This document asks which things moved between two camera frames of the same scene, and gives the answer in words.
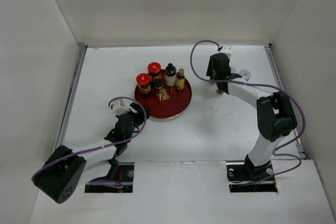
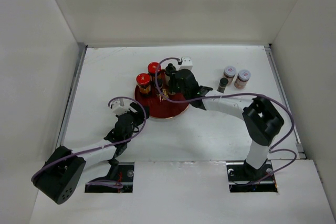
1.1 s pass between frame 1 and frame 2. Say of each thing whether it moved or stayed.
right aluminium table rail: stayed
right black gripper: moved
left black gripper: stayed
